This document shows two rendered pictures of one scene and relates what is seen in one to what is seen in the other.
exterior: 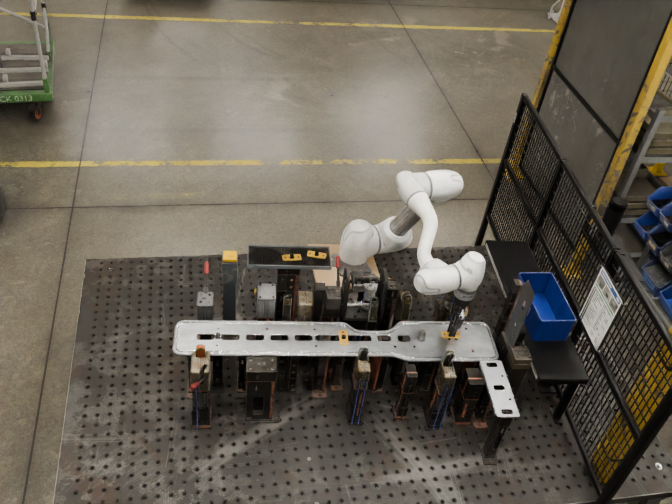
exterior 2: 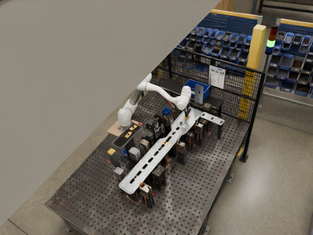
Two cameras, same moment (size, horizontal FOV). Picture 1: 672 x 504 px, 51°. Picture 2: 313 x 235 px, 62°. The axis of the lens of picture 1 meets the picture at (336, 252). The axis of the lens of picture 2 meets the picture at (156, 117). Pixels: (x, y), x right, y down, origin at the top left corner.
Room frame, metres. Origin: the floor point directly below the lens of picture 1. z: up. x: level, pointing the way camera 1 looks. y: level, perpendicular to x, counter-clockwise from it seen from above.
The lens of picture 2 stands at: (0.57, 1.14, 3.30)
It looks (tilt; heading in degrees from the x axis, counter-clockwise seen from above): 45 degrees down; 322
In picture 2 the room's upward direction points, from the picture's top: 7 degrees counter-clockwise
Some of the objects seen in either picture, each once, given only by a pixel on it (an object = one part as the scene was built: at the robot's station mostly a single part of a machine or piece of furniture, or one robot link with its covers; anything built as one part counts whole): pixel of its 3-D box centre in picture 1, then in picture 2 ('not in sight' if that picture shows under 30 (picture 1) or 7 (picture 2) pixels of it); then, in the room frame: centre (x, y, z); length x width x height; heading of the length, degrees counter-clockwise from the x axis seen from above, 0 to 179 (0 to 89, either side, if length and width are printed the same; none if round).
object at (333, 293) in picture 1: (329, 321); (150, 144); (2.22, -0.02, 0.89); 0.13 x 0.11 x 0.38; 10
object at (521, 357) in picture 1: (510, 379); (206, 115); (2.04, -0.84, 0.88); 0.08 x 0.08 x 0.36; 10
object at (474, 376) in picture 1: (467, 396); (202, 128); (1.94, -0.65, 0.84); 0.11 x 0.10 x 0.28; 10
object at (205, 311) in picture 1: (205, 327); (121, 180); (2.09, 0.53, 0.88); 0.11 x 0.10 x 0.36; 10
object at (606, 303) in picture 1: (601, 308); (216, 77); (2.11, -1.10, 1.30); 0.23 x 0.02 x 0.31; 10
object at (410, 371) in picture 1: (406, 392); (190, 142); (1.91, -0.38, 0.84); 0.11 x 0.08 x 0.29; 10
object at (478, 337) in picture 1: (339, 339); (164, 144); (2.02, -0.07, 1.00); 1.38 x 0.22 x 0.02; 100
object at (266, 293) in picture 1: (264, 323); (136, 162); (2.14, 0.27, 0.90); 0.13 x 0.10 x 0.41; 10
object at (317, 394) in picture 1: (321, 362); (162, 156); (2.02, -0.01, 0.84); 0.17 x 0.06 x 0.29; 10
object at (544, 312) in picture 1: (542, 305); (196, 89); (2.31, -0.95, 1.10); 0.30 x 0.17 x 0.13; 12
